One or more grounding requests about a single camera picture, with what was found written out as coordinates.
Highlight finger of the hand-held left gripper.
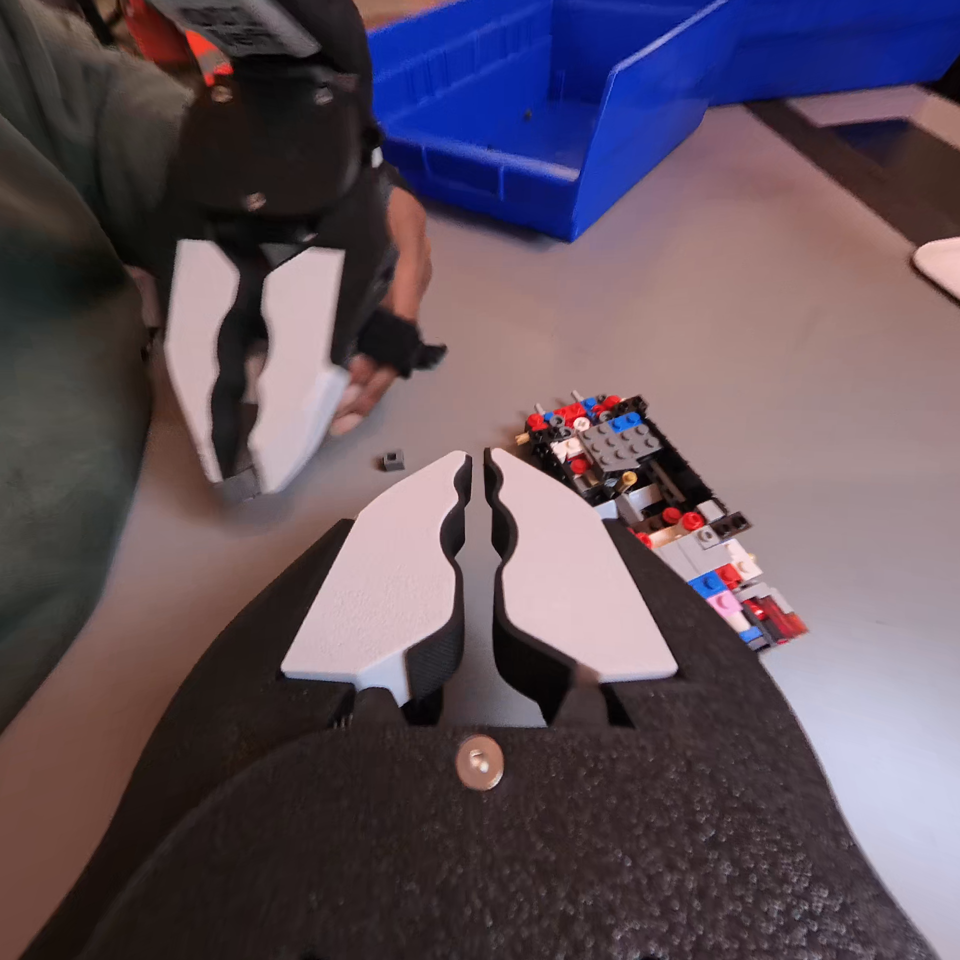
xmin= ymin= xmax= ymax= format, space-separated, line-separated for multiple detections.
xmin=162 ymin=237 xmax=264 ymax=504
xmin=245 ymin=245 xmax=352 ymax=499

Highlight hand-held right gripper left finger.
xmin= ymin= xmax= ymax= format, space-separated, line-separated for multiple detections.
xmin=281 ymin=449 xmax=475 ymax=709

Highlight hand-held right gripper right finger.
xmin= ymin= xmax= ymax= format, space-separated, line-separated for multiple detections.
xmin=485 ymin=446 xmax=681 ymax=717

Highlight partly built lego car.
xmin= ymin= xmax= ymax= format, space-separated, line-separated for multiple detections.
xmin=518 ymin=393 xmax=811 ymax=654

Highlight blue plastic bin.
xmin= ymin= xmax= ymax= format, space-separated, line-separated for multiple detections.
xmin=365 ymin=0 xmax=960 ymax=244

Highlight small lego bricks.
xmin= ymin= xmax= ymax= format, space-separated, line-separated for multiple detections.
xmin=510 ymin=83 xmax=594 ymax=129

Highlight person's left forearm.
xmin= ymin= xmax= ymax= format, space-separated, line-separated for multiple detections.
xmin=0 ymin=0 xmax=204 ymax=301

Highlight person's left hand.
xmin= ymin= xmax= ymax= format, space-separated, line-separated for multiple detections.
xmin=330 ymin=183 xmax=436 ymax=439

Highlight white book stand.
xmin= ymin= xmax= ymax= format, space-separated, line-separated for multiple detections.
xmin=911 ymin=234 xmax=960 ymax=307

